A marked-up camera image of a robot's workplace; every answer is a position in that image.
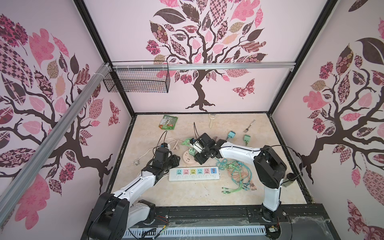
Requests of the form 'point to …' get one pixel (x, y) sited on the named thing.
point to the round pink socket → (188, 158)
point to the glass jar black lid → (291, 177)
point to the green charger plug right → (246, 138)
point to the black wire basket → (137, 80)
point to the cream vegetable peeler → (212, 116)
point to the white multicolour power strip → (193, 173)
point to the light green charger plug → (192, 151)
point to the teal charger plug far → (231, 134)
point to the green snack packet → (168, 122)
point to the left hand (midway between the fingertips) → (179, 160)
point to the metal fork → (246, 129)
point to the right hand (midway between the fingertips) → (198, 153)
